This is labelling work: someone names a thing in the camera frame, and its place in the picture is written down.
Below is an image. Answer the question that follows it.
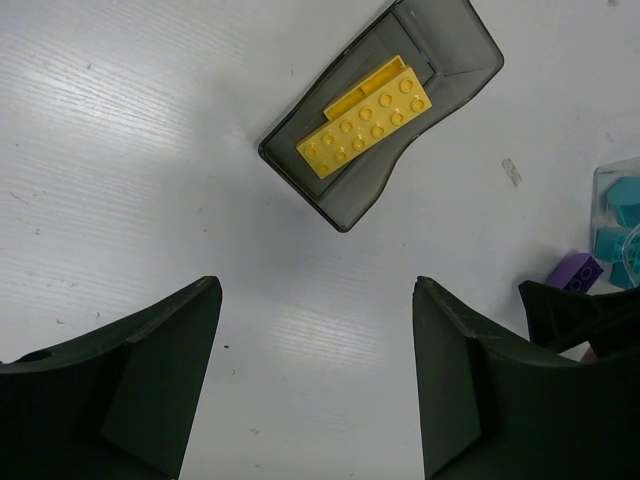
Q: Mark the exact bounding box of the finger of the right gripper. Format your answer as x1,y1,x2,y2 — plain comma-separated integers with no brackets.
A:
518,281,639,358

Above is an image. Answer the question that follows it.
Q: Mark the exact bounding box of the clear plastic container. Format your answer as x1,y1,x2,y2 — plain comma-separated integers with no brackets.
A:
590,157,639,290

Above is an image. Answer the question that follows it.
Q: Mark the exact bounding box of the yellow small lego brick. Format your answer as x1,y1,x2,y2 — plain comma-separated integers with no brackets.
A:
323,55,408,121

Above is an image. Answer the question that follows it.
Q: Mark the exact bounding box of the purple curved lego brick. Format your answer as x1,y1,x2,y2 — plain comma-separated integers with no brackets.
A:
545,252,603,294

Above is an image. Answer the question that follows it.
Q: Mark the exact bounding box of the dark smoky plastic container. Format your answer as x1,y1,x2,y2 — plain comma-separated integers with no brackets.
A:
258,1,504,233

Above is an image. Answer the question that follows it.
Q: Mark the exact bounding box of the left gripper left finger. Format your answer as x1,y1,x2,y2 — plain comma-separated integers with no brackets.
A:
1,276,221,479

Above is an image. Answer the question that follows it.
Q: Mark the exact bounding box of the yellow long lego plate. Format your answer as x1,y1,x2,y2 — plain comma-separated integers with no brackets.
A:
296,65,432,179

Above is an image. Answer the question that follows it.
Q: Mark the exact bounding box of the small teal lego brick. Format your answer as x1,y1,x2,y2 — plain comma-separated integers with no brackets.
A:
593,227,631,264

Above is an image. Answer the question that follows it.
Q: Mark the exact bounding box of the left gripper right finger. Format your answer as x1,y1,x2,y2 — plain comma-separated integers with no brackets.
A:
413,277,639,479

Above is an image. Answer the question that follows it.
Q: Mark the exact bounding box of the teal curved lego brick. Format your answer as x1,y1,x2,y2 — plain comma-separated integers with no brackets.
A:
606,176,640,228

